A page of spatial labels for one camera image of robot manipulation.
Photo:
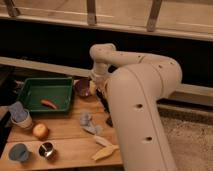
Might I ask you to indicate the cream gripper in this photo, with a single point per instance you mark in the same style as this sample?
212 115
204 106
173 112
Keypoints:
94 86

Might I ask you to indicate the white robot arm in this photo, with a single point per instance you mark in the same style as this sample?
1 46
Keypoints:
133 83

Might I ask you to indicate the purple bowl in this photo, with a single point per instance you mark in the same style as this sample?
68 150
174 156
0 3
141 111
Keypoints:
82 87

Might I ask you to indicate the crumpled blue cloth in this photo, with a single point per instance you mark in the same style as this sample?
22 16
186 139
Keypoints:
87 124

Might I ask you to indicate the black rectangular block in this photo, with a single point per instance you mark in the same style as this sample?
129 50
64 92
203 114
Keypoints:
109 121

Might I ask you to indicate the wooden board table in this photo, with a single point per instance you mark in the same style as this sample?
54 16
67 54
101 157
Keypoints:
74 147

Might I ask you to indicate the cream plastic knife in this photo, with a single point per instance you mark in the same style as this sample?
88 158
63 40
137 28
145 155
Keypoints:
102 141

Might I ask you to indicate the green plastic tray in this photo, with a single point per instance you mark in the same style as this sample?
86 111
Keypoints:
57 90

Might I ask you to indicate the orange apple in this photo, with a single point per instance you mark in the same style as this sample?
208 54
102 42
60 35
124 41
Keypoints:
40 131

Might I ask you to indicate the small metal cup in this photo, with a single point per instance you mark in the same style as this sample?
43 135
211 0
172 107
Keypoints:
46 150

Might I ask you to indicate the blue cloth in cup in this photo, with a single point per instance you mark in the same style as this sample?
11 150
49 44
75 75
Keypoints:
17 111

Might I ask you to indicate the blue cup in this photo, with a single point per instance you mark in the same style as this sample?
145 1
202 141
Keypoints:
19 152

